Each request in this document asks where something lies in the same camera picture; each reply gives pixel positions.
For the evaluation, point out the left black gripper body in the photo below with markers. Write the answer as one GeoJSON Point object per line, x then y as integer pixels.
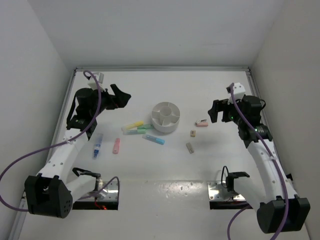
{"type": "Point", "coordinates": [106, 102]}

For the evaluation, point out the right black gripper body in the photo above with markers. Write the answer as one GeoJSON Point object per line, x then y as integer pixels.
{"type": "Point", "coordinates": [230, 112]}

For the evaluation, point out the pink white mini stapler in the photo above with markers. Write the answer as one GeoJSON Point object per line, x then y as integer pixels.
{"type": "Point", "coordinates": [201, 123]}

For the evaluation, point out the yellow highlighter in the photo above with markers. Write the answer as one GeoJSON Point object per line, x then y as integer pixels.
{"type": "Point", "coordinates": [132, 125]}

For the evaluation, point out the light green highlighter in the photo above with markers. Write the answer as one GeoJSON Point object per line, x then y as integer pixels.
{"type": "Point", "coordinates": [145, 126]}

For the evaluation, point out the white round compartment organizer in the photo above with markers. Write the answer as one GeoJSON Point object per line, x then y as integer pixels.
{"type": "Point", "coordinates": [165, 117]}

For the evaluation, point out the blue highlighter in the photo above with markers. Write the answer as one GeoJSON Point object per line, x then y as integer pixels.
{"type": "Point", "coordinates": [153, 139]}

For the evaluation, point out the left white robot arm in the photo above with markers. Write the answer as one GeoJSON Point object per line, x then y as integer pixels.
{"type": "Point", "coordinates": [58, 185]}

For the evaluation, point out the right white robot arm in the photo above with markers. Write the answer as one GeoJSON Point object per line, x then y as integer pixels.
{"type": "Point", "coordinates": [277, 205]}

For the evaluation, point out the yellow small eraser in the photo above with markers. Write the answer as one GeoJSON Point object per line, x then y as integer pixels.
{"type": "Point", "coordinates": [192, 133]}

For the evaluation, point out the green clear-cap highlighter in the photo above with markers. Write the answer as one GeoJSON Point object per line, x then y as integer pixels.
{"type": "Point", "coordinates": [138, 131]}

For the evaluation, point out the beige long eraser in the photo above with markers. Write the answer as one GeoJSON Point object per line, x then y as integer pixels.
{"type": "Point", "coordinates": [190, 148]}

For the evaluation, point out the blue glue pen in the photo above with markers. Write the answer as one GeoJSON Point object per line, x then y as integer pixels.
{"type": "Point", "coordinates": [97, 145]}

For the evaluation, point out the pink highlighter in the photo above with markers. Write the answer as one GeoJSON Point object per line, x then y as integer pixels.
{"type": "Point", "coordinates": [116, 146]}

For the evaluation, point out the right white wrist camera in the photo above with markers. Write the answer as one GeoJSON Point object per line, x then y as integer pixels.
{"type": "Point", "coordinates": [238, 90]}

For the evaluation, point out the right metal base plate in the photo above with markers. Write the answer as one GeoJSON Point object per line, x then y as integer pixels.
{"type": "Point", "coordinates": [217, 193]}

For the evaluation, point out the metal base plate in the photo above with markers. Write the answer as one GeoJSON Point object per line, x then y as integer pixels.
{"type": "Point", "coordinates": [108, 194]}
{"type": "Point", "coordinates": [217, 193]}

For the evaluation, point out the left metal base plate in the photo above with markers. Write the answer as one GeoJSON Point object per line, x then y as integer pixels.
{"type": "Point", "coordinates": [108, 194]}

